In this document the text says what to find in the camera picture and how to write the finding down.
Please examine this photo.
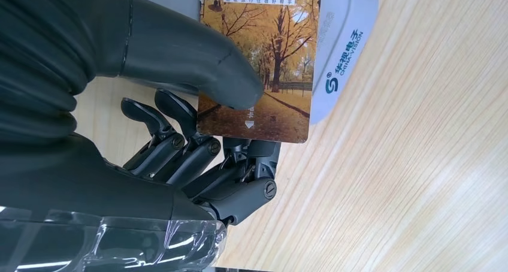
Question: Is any white card reader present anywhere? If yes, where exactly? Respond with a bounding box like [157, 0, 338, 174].
[129, 0, 380, 125]

